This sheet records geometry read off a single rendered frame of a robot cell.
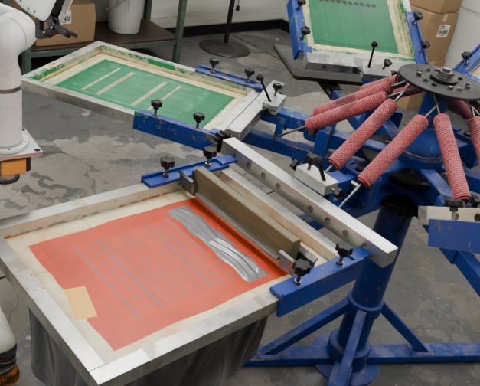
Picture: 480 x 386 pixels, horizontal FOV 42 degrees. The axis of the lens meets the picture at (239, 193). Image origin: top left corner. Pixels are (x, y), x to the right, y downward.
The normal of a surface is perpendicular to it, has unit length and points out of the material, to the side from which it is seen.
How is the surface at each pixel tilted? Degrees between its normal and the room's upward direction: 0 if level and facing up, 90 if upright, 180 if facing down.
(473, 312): 0
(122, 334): 0
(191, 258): 0
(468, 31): 90
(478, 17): 90
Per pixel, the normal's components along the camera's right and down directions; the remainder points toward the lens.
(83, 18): 0.68, 0.46
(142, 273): 0.17, -0.85
